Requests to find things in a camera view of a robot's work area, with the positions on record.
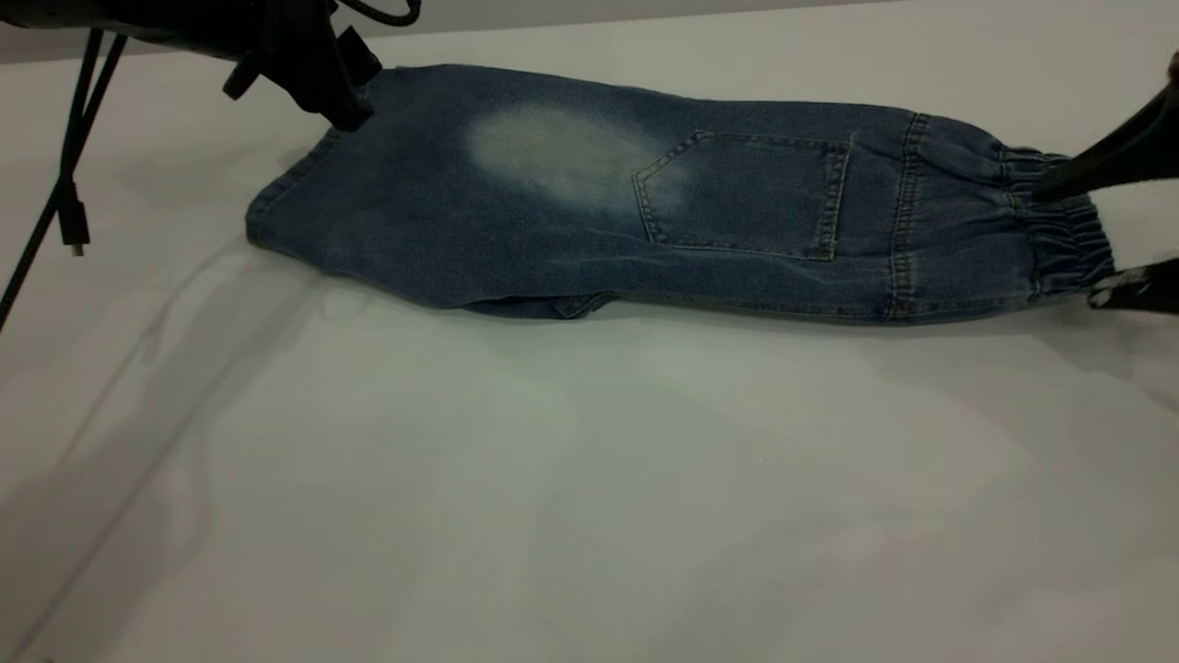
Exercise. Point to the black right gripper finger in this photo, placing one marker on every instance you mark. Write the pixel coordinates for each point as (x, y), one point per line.
(1142, 290)
(1124, 152)

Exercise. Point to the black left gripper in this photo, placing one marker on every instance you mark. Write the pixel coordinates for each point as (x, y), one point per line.
(285, 32)

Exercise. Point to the blue denim kids jeans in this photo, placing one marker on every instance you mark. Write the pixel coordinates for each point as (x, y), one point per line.
(553, 230)

